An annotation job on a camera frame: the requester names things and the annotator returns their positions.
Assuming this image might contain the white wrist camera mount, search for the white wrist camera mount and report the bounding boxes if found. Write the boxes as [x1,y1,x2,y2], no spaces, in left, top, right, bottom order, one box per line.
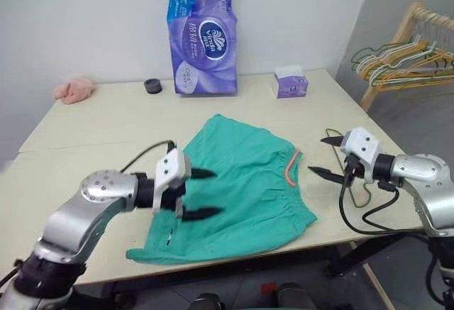
[151,148,193,214]
[339,126,381,184]

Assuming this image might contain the bunch of wire hangers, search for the bunch of wire hangers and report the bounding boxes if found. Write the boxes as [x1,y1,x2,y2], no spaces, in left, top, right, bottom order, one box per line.
[359,38,454,92]

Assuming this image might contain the white wire hanger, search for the white wire hanger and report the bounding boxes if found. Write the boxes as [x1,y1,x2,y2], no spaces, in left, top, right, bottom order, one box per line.
[355,33,438,77]

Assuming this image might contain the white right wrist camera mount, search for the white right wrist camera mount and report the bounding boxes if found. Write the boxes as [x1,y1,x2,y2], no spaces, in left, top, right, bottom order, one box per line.
[339,126,381,184]

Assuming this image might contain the wooden clothes rack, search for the wooden clothes rack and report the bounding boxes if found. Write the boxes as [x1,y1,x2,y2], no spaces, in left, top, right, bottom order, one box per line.
[359,1,454,109]

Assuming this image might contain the green shorts with orange drawstring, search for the green shorts with orange drawstring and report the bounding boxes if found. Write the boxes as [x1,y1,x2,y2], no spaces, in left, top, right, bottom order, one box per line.
[126,113,319,267]

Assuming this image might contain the black table frame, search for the black table frame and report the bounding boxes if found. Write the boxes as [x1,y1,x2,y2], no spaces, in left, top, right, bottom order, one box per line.
[76,231,432,310]

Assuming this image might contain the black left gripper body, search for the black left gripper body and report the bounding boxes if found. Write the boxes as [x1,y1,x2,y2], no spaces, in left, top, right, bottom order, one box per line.
[160,167,195,221]

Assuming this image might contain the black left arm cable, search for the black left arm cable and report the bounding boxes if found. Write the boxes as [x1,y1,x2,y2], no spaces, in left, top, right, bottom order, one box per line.
[119,140,178,175]

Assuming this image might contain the small purple tissue box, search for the small purple tissue box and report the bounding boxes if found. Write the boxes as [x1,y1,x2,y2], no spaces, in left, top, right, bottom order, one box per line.
[272,65,309,100]

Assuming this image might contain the pink plush cloth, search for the pink plush cloth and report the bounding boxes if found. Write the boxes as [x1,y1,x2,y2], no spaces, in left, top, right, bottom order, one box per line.
[52,76,95,106]

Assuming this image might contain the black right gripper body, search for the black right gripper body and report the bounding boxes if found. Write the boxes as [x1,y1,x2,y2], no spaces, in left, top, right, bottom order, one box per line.
[341,153,365,187]

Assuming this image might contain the black round ring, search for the black round ring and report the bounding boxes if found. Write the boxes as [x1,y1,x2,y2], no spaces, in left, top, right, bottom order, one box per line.
[143,78,162,95]

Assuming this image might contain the light wooden slat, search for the light wooden slat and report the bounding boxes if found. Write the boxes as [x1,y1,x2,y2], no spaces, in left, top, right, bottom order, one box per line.
[349,240,391,307]

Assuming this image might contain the orange wire hanger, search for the orange wire hanger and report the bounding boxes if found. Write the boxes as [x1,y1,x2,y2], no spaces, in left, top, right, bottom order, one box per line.
[368,37,454,87]

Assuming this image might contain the large purple tissue pack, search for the large purple tissue pack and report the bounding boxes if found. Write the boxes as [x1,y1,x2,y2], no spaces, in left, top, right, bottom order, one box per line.
[165,0,240,96]

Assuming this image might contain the dark rounded shape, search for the dark rounded shape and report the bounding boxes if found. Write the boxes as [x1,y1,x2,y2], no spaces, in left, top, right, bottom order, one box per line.
[275,282,303,310]
[190,294,225,310]

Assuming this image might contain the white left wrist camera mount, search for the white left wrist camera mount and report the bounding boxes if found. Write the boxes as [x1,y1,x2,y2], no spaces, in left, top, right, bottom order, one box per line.
[151,148,193,214]

